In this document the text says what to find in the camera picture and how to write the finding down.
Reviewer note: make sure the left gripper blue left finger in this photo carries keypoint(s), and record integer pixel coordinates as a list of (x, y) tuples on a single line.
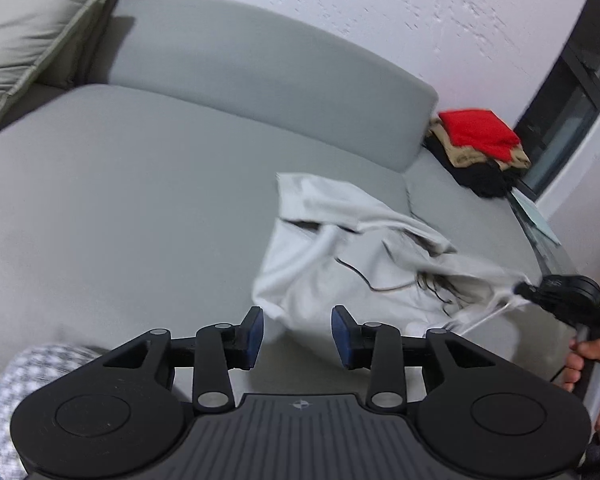
[(222, 345)]

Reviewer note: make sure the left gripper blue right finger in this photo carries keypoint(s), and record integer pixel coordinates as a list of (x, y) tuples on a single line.
[(356, 343)]

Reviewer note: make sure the light grey shirt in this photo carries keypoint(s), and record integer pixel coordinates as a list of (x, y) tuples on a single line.
[(335, 245)]

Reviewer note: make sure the glass side table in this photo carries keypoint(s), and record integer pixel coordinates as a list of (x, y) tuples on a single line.
[(550, 252)]

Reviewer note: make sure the grey sofa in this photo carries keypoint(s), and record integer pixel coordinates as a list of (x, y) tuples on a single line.
[(145, 196)]

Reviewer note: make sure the red folded garment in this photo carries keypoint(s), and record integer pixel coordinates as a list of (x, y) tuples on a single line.
[(482, 130)]

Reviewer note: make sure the houndstooth patterned fabric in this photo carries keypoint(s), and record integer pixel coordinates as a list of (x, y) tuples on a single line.
[(37, 367)]

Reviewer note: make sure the grey front pillow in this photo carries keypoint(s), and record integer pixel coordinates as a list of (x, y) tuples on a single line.
[(32, 33)]

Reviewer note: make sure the dark window frame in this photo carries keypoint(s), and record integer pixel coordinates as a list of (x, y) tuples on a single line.
[(565, 107)]

